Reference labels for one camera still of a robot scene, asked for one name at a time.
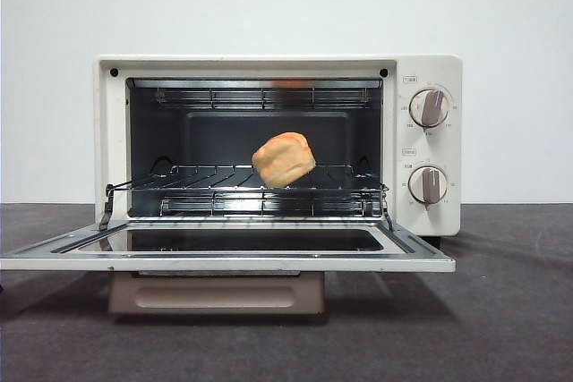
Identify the orange-brown bread roll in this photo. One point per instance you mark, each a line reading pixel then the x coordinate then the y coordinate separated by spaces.
pixel 284 160

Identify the oven door with glass window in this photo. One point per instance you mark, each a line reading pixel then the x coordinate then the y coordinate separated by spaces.
pixel 268 265

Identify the cream round oven knob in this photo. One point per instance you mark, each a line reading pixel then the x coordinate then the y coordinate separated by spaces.
pixel 428 185
pixel 430 108

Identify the cream Toshiba toaster oven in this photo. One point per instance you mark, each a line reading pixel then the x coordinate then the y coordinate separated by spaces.
pixel 443 73

